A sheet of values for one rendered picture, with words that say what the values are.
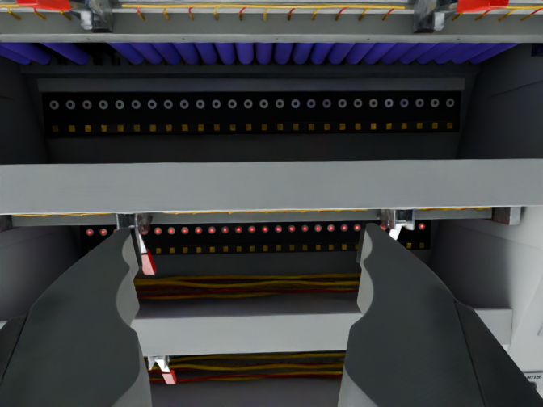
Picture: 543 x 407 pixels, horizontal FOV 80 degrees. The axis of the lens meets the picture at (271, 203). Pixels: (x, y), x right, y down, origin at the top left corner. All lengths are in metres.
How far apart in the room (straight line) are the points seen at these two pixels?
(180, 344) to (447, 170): 0.34
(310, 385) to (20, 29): 0.62
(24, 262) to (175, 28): 0.36
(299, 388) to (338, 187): 0.43
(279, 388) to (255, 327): 0.26
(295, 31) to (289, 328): 0.31
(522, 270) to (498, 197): 0.13
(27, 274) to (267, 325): 0.32
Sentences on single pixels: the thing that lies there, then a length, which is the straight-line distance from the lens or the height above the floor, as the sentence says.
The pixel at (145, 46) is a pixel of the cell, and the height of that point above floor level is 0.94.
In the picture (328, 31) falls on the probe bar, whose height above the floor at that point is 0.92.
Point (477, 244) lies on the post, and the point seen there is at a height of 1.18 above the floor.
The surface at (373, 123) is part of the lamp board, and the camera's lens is 0.46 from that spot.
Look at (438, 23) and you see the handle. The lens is 0.31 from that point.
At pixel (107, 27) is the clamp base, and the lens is 0.32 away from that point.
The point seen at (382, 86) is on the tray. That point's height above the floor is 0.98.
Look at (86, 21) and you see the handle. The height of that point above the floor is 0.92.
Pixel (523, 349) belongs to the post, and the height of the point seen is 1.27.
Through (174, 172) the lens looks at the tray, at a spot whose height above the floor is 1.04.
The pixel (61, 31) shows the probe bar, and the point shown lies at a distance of 0.36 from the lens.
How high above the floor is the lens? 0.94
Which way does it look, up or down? 26 degrees up
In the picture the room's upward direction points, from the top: 180 degrees counter-clockwise
